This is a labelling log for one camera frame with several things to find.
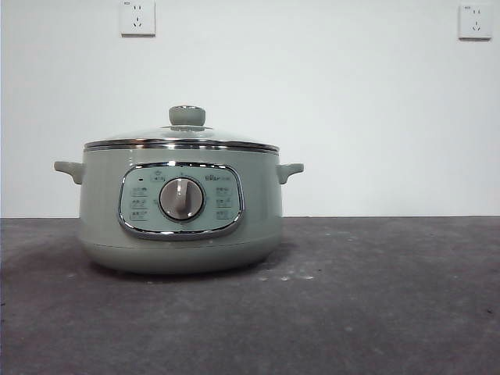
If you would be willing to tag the glass lid with green knob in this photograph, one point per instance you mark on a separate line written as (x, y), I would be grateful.
(186, 115)

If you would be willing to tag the pale green electric pot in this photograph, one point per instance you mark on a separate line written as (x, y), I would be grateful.
(101, 218)

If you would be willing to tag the white wall socket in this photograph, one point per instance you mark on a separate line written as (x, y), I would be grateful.
(137, 19)
(475, 21)

